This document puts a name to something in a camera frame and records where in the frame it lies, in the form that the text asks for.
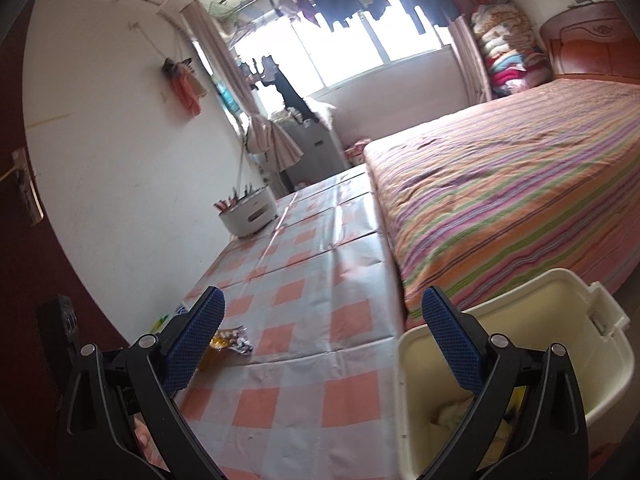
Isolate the cream plastic trash bin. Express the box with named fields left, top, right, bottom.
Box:
left=395, top=269, right=634, bottom=479

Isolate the green white snack package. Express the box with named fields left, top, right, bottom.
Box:
left=150, top=307, right=186, bottom=334

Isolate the yellow snack wrapper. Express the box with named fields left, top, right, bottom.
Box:
left=198, top=326, right=254, bottom=372

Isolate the checkered pink tablecloth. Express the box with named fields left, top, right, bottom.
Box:
left=176, top=166, right=405, bottom=479

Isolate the white round storage container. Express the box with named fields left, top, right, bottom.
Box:
left=214, top=186, right=278, bottom=238

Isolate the striped bed cover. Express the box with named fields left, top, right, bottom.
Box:
left=363, top=79, right=639, bottom=327

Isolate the left pink curtain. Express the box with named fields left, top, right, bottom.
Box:
left=181, top=0, right=304, bottom=172

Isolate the pink curtain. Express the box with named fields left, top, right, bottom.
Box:
left=181, top=0, right=304, bottom=172
left=448, top=14, right=492, bottom=105

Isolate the grey cabinet by window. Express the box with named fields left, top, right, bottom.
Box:
left=279, top=118, right=350, bottom=192

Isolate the right pink curtain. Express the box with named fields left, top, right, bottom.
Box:
left=448, top=14, right=492, bottom=105

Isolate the stack of folded blankets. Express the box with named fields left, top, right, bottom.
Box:
left=471, top=0, right=552, bottom=98

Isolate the wooden red headboard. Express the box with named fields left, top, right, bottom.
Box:
left=539, top=1, right=640, bottom=84

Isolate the door handle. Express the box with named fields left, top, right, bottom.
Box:
left=1, top=148, right=44, bottom=226

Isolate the orange cloth on wall hook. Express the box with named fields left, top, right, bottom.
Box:
left=162, top=58, right=207, bottom=117

